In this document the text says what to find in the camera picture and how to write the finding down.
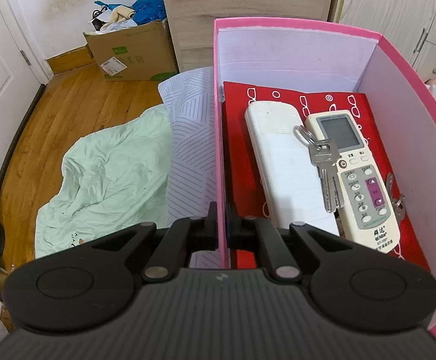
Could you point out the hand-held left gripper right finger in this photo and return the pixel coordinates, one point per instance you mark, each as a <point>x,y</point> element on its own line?
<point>233,228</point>

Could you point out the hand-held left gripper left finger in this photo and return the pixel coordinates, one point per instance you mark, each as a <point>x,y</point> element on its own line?
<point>212,227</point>

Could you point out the white remote control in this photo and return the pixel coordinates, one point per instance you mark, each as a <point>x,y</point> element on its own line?
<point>285,161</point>

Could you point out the cream remote control with display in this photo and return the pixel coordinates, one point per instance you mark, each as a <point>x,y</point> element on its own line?
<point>367,198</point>

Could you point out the silver keys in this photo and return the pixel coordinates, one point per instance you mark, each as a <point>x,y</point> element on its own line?
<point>390,185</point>

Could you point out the pink cardboard box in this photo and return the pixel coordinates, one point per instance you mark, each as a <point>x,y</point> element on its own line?
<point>409,157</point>

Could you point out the red glasses-print liner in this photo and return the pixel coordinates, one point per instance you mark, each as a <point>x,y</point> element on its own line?
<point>240,157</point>

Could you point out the striped white pillow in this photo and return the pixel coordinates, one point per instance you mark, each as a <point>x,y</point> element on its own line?
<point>189,127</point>

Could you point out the light green blanket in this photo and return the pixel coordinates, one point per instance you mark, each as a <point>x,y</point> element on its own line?
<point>109,172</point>

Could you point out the brown cardboard box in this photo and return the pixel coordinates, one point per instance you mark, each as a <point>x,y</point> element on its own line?
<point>139,52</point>

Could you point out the black door draft strip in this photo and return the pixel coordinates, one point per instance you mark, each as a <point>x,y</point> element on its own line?
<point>19,135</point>

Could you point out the wooden cabinet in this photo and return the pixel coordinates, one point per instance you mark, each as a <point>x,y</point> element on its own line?
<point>247,7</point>

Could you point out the pile of clothes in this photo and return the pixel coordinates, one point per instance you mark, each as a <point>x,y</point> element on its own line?
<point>143,11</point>

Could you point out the metal door hinge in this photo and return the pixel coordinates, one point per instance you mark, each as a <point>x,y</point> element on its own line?
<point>25,59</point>

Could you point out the cream wardrobe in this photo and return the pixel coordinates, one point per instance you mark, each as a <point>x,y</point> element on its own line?
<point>397,11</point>

